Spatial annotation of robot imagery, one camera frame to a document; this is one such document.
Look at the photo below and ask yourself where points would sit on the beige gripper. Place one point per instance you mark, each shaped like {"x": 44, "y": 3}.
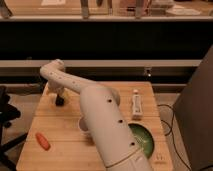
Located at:
{"x": 61, "y": 92}

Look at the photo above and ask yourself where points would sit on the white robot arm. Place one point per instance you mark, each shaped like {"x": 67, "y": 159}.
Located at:
{"x": 99, "y": 105}

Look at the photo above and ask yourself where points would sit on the black office chair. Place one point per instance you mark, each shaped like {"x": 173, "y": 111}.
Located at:
{"x": 8, "y": 113}

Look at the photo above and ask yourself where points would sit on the white paper cup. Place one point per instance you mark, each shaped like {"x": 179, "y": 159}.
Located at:
{"x": 82, "y": 125}

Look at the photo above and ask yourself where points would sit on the orange carrot toy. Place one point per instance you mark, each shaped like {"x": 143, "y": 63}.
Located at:
{"x": 43, "y": 142}

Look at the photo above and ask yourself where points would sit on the white tube bottle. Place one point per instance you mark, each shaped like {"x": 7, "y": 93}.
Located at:
{"x": 136, "y": 105}

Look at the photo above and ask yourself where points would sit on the green bowl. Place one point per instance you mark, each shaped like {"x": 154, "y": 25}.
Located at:
{"x": 144, "y": 138}

